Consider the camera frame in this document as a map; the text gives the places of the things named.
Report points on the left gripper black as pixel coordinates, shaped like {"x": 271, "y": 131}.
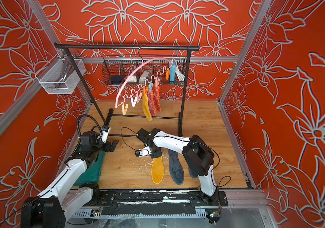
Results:
{"x": 107, "y": 144}

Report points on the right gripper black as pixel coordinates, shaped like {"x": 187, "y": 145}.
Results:
{"x": 157, "y": 155}

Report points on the yellow insole front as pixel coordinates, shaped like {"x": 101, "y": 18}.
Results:
{"x": 157, "y": 171}

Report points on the yellow insole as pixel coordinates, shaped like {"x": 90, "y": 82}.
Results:
{"x": 157, "y": 171}
{"x": 145, "y": 107}

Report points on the dark grey insole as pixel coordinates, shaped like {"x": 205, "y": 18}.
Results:
{"x": 192, "y": 173}
{"x": 175, "y": 168}

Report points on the dark grey insole front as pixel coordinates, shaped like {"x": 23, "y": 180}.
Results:
{"x": 192, "y": 173}

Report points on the red insole front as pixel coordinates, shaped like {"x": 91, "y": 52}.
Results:
{"x": 151, "y": 104}

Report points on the red insole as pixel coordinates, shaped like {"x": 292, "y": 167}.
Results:
{"x": 151, "y": 104}
{"x": 156, "y": 92}

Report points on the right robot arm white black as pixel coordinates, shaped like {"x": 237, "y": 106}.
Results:
{"x": 198, "y": 156}

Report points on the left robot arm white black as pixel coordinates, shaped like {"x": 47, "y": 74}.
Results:
{"x": 54, "y": 206}

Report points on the green plastic tool case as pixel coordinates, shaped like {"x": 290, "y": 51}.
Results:
{"x": 93, "y": 173}

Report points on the red insole rear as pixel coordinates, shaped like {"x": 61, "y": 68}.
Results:
{"x": 156, "y": 92}

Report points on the dark blue round item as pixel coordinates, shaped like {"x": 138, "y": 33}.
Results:
{"x": 116, "y": 79}

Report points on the white box in basket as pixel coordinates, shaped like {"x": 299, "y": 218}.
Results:
{"x": 131, "y": 79}

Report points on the grey item in basket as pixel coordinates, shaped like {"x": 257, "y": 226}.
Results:
{"x": 146, "y": 76}

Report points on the light blue box in basket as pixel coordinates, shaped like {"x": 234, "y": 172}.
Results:
{"x": 172, "y": 73}

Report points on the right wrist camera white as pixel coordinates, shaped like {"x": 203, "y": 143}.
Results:
{"x": 143, "y": 152}

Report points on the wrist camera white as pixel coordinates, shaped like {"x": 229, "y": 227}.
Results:
{"x": 105, "y": 132}
{"x": 143, "y": 152}

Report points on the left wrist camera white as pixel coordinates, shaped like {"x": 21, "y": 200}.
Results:
{"x": 105, "y": 132}

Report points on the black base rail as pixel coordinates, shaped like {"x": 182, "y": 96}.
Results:
{"x": 157, "y": 202}

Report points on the black wire wall basket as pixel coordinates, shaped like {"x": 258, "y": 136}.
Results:
{"x": 133, "y": 71}

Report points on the white mesh wall basket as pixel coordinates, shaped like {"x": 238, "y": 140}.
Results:
{"x": 60, "y": 78}

